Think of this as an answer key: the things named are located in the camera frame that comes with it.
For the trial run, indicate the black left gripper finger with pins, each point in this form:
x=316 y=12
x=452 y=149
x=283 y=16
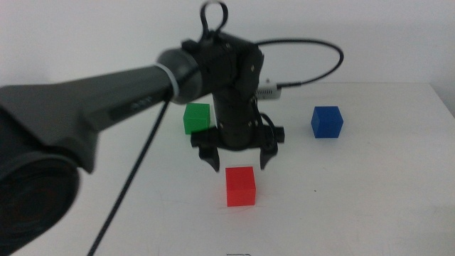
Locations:
x=211 y=158
x=267 y=158

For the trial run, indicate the red cube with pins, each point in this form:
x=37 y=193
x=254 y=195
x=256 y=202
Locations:
x=240 y=186

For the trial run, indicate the green cube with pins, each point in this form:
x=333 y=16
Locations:
x=195 y=117

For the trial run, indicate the blue cube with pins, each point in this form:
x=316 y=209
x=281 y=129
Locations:
x=327 y=122

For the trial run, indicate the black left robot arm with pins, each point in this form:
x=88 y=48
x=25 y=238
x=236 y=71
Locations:
x=71 y=99

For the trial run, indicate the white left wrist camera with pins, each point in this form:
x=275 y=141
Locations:
x=268 y=93

